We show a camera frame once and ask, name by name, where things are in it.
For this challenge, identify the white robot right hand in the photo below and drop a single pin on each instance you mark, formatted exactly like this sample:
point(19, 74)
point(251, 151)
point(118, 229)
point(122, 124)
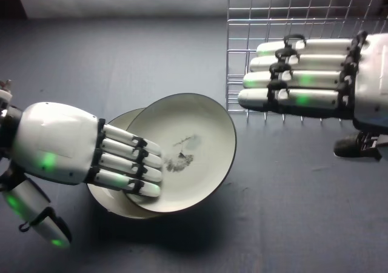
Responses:
point(321, 76)

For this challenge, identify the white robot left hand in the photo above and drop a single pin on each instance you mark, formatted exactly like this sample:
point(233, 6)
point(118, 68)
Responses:
point(57, 139)

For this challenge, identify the white plate with dark rim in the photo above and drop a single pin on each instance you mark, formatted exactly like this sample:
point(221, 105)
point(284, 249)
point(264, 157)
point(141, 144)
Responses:
point(106, 197)

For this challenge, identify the white plate with ink print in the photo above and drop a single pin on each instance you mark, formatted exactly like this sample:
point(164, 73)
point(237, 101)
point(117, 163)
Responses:
point(200, 124)

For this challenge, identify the grey table cloth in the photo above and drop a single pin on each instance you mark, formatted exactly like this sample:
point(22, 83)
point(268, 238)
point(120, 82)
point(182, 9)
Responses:
point(272, 224)

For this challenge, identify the white backdrop sheet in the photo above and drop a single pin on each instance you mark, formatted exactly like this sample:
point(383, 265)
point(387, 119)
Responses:
point(136, 0)

